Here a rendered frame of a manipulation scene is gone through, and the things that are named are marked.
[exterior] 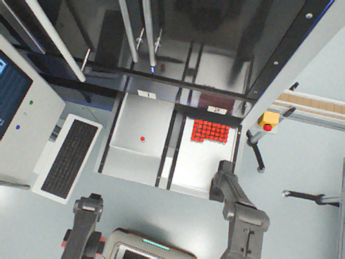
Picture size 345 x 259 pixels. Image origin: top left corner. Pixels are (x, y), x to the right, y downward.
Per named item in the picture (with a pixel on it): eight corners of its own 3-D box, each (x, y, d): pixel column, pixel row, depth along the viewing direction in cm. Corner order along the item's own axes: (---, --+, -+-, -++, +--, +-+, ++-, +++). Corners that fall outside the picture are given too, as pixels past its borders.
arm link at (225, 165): (215, 179, 110) (236, 185, 110) (220, 152, 115) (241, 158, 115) (208, 186, 121) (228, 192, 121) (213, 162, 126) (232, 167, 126)
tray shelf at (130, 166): (120, 85, 155) (120, 83, 154) (248, 114, 151) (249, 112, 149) (93, 172, 142) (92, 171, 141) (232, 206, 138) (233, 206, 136)
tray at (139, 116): (129, 85, 153) (128, 83, 150) (176, 96, 152) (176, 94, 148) (110, 146, 144) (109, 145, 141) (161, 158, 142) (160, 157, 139)
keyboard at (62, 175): (75, 119, 156) (73, 117, 153) (98, 127, 155) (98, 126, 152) (40, 189, 145) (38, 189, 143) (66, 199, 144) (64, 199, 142)
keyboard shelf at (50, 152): (57, 108, 160) (55, 107, 158) (103, 125, 158) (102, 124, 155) (18, 185, 148) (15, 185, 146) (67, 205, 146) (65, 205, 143)
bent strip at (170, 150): (168, 148, 144) (168, 146, 138) (174, 150, 144) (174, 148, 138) (161, 176, 140) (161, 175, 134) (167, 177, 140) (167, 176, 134)
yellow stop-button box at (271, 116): (260, 111, 141) (265, 106, 134) (275, 114, 141) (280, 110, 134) (258, 126, 139) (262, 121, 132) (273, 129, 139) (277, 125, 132)
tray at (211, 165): (186, 119, 148) (186, 117, 145) (236, 129, 147) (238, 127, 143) (172, 184, 139) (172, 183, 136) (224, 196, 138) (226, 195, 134)
